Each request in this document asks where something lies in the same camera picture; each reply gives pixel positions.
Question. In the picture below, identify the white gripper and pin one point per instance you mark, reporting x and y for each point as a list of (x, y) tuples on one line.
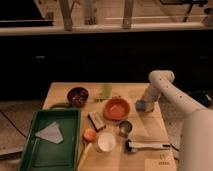
[(151, 95)]

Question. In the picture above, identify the blue sponge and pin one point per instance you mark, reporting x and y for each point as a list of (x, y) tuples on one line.
[(140, 105)]

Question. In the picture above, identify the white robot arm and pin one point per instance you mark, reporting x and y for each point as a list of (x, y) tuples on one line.
[(196, 145)]

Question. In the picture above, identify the small metal cup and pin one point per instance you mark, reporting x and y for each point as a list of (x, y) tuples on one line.
[(125, 127)]

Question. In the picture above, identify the orange bowl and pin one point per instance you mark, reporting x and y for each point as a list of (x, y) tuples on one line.
[(116, 109)]

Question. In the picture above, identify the black white dish brush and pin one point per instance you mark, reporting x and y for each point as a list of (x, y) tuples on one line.
[(133, 146)]

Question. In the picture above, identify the green leafy vegetable toy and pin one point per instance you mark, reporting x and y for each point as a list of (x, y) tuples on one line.
[(104, 94)]

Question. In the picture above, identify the brown rectangular block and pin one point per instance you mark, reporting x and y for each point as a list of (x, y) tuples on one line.
[(97, 121)]

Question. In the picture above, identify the white round cup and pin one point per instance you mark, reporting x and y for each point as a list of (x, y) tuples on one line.
[(106, 142)]

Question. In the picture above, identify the orange ball spoon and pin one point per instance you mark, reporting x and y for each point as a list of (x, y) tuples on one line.
[(89, 137)]

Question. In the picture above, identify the dark brown bowl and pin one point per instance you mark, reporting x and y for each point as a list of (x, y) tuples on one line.
[(77, 96)]

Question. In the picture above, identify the green long vegetable toy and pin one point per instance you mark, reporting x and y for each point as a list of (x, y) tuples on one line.
[(60, 105)]

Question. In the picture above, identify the grey folded cloth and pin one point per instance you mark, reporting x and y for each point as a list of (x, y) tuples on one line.
[(51, 133)]

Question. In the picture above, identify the green plastic tray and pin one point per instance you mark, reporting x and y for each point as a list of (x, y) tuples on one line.
[(42, 155)]

